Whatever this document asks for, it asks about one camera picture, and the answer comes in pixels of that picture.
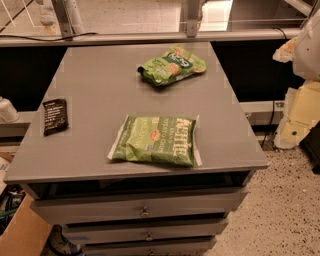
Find green Kettle potato chips bag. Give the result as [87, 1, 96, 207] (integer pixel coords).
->
[107, 116, 202, 168]

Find grey drawer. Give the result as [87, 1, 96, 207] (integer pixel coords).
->
[31, 187, 248, 224]
[63, 218, 228, 244]
[83, 236, 216, 256]

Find grey metal post left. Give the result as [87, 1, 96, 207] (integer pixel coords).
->
[51, 0, 85, 40]

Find middle grey drawer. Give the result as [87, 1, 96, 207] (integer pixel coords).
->
[63, 218, 228, 244]

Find bottom grey drawer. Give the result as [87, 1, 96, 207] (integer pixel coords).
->
[83, 236, 216, 256]

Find white bottle at left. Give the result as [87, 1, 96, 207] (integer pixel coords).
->
[0, 96, 19, 122]

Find top grey drawer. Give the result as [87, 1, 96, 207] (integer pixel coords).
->
[31, 187, 248, 224]

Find black cable on rail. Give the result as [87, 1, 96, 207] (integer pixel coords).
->
[0, 31, 99, 43]

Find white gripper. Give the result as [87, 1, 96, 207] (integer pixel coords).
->
[272, 37, 320, 149]

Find grey metal post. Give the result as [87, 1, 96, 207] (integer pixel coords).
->
[51, 0, 85, 40]
[179, 0, 206, 38]

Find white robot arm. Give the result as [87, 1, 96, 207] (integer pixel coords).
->
[273, 10, 320, 149]

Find grey metal rail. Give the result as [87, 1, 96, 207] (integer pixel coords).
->
[0, 28, 301, 47]

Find brown cardboard box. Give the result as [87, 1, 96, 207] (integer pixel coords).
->
[0, 195, 52, 256]

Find black rxbar chocolate bar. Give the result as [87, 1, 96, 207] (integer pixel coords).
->
[43, 98, 69, 136]

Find grey metal post centre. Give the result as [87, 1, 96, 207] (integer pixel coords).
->
[179, 0, 206, 38]

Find green rice chip bag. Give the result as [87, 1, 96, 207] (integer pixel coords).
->
[137, 46, 207, 86]

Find grey drawer cabinet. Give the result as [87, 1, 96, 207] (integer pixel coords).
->
[6, 43, 267, 256]

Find black hanging cable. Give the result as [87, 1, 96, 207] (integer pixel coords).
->
[260, 27, 288, 148]

